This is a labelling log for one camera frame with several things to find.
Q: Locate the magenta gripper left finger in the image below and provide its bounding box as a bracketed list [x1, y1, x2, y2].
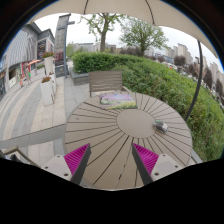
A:
[43, 143, 92, 186]

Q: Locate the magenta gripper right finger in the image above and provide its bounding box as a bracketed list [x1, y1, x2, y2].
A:
[131, 143, 184, 186]

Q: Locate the grey computer mouse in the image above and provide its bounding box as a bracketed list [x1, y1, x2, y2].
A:
[153, 120, 168, 133]

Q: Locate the white planter with flowers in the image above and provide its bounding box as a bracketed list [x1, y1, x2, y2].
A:
[40, 77, 54, 106]

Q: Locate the brown slatted chair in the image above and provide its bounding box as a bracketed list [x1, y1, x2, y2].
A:
[88, 71, 128, 94]

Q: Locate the green trimmed hedge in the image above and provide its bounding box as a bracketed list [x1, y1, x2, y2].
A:
[72, 52, 224, 161]

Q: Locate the far white planter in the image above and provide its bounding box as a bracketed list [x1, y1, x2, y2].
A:
[42, 51, 54, 75]

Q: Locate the large green tree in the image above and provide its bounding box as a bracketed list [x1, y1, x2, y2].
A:
[120, 17, 168, 55]

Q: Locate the dark curved umbrella pole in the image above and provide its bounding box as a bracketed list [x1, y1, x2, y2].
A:
[184, 40, 204, 122]

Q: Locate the beige patio umbrella canopy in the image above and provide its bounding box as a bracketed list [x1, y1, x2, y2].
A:
[29, 0, 218, 57]

